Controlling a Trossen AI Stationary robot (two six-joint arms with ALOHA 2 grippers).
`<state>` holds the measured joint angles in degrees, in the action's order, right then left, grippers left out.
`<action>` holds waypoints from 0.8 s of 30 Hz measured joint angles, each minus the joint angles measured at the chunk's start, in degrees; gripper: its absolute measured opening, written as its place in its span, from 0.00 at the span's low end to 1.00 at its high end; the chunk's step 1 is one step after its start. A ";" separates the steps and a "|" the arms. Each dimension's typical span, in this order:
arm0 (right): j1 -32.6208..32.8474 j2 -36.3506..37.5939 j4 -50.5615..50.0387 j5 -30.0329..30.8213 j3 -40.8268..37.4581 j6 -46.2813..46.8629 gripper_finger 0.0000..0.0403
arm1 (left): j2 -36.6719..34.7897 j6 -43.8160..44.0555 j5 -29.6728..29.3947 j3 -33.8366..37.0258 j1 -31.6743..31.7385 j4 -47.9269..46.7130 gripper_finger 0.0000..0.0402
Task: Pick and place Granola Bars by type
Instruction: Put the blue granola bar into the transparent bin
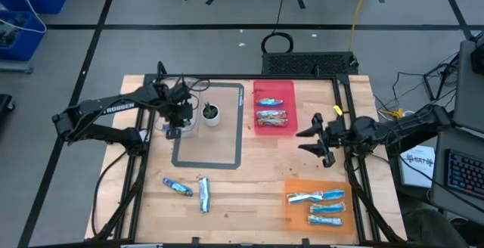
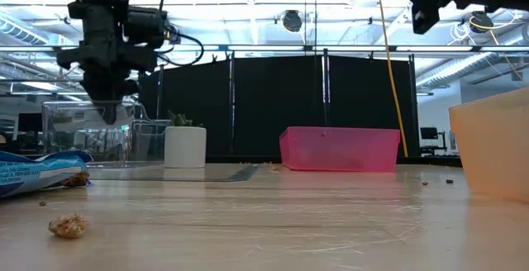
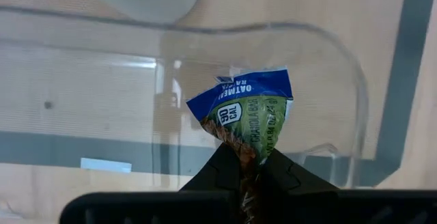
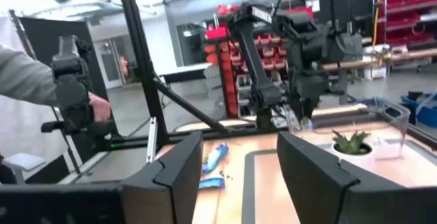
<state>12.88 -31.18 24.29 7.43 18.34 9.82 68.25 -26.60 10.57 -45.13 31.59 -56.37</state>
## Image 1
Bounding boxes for translucent dark-bordered silicone mat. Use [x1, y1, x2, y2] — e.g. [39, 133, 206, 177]
[171, 81, 245, 170]

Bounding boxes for clear plastic tray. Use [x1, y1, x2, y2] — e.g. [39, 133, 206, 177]
[154, 76, 200, 138]

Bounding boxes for blue silver granola bar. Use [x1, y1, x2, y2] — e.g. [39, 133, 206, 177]
[198, 176, 211, 214]

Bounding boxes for grey flat platform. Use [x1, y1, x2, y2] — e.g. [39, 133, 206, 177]
[0, 59, 34, 75]

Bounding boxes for yellow white cable bundle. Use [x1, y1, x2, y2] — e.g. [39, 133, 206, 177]
[377, 107, 409, 120]

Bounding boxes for black box device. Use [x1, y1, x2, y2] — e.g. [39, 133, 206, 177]
[470, 31, 484, 76]

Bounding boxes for yellow floor cable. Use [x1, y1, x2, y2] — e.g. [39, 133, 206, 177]
[348, 0, 374, 52]

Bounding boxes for coiled black cable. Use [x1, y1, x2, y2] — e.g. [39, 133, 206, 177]
[260, 0, 295, 55]

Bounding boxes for grey monitor desk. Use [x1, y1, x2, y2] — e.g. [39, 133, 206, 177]
[452, 39, 484, 135]

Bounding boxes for white printed paper sheet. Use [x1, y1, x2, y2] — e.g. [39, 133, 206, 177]
[399, 144, 436, 189]

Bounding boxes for black floor object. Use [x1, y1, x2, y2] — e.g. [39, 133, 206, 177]
[0, 93, 16, 119]

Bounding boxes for black aluminium table frame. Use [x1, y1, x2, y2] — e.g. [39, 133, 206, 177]
[85, 72, 408, 248]

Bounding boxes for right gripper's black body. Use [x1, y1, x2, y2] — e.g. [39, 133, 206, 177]
[321, 121, 352, 149]

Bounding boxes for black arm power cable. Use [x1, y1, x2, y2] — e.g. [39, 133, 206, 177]
[90, 151, 128, 237]

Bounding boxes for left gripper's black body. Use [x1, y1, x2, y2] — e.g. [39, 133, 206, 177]
[160, 85, 194, 124]

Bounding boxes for grey keyboard desk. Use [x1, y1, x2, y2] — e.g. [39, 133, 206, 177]
[430, 124, 484, 215]

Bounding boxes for seated person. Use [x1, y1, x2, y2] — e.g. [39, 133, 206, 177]
[402, 209, 484, 248]

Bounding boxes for orange plastic tray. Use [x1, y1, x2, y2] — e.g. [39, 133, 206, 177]
[283, 178, 356, 236]

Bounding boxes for red plastic tray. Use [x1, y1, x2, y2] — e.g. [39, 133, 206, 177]
[252, 79, 299, 136]

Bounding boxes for black metal floor stand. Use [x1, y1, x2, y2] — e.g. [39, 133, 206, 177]
[423, 64, 457, 101]

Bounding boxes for blue red-ended granola bar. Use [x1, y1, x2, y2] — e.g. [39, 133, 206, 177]
[306, 214, 344, 227]
[309, 201, 347, 214]

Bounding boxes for blue snack bar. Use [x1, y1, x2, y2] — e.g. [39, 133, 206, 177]
[255, 97, 284, 108]

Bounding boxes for dark blue raisin granola bar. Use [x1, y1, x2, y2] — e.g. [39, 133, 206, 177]
[162, 178, 194, 197]

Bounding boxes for black perforated computer case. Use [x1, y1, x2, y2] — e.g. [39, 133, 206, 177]
[261, 51, 359, 76]

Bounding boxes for white potted succulent plant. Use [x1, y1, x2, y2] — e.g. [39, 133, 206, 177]
[201, 101, 221, 127]

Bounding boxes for black backlit keyboard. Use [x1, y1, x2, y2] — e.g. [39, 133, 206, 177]
[445, 148, 484, 200]

